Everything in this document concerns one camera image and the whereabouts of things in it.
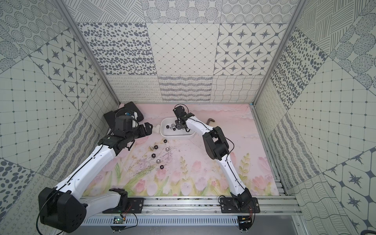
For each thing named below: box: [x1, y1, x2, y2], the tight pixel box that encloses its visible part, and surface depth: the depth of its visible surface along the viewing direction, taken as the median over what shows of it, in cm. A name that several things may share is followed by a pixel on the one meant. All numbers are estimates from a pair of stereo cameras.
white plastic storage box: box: [160, 117, 196, 139], surface depth 105 cm
